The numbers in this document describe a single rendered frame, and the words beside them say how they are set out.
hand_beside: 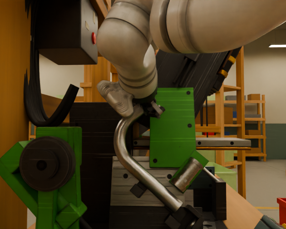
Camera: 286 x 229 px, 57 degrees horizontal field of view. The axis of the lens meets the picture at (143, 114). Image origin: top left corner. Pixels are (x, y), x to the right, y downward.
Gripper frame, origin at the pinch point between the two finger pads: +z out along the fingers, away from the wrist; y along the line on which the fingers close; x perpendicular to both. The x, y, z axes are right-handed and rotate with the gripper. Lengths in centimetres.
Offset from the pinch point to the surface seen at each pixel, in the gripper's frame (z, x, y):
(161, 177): 4.5, 8.5, -15.7
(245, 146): 15.5, -15.9, -25.5
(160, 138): 2.9, 2.3, -8.6
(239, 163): 270, -88, -56
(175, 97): 2.9, -8.0, -3.5
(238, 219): 21.6, -0.4, -38.5
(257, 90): 826, -494, 11
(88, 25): -5.8, -3.4, 23.6
